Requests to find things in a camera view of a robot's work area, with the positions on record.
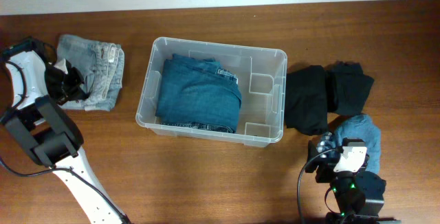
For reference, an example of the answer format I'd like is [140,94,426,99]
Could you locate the black folded garment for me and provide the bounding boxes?
[284,62,375,136]

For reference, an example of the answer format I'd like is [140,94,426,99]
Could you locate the clear plastic storage bin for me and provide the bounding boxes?
[135,37,287,147]

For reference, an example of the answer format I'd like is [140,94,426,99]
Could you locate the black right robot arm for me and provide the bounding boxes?
[297,138,401,224]

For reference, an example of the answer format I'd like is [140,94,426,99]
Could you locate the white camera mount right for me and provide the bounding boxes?
[333,138,367,173]

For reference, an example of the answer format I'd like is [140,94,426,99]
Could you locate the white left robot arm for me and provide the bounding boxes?
[1,34,130,223]

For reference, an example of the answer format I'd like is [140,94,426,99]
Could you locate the light blue jeans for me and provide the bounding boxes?
[57,34,124,111]

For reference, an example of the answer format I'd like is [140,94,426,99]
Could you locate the dark blue jeans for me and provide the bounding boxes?
[155,54,242,133]

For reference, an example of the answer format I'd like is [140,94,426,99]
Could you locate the blue folded cloth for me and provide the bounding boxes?
[316,114,381,175]

